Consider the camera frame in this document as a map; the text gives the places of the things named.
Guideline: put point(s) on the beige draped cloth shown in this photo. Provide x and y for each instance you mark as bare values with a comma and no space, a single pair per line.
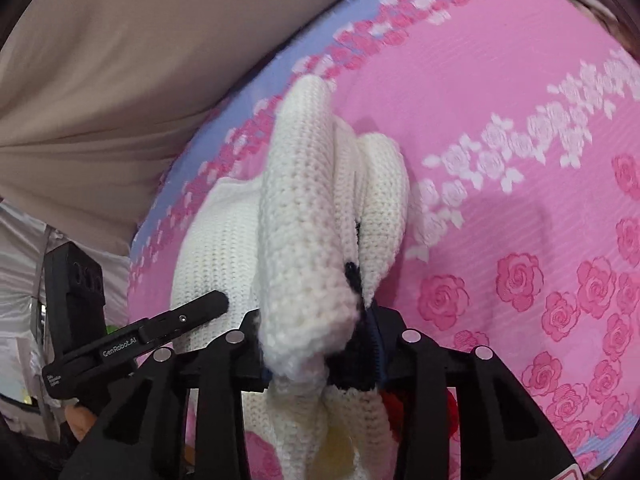
125,85

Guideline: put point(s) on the white red navy knit sweater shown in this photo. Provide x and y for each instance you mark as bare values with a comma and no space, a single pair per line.
300,210

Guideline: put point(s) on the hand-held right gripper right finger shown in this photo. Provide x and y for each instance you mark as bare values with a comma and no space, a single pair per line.
380,355

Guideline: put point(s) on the person's left hand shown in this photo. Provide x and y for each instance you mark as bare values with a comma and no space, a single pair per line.
82,422

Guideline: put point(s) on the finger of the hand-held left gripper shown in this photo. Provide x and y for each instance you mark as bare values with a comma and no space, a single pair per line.
195,310

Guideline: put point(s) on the pink floral bedsheet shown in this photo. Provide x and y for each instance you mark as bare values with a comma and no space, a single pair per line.
475,85

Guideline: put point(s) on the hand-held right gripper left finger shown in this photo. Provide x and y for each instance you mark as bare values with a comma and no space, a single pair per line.
250,360

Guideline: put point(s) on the white satin curtain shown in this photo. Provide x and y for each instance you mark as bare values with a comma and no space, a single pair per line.
20,260

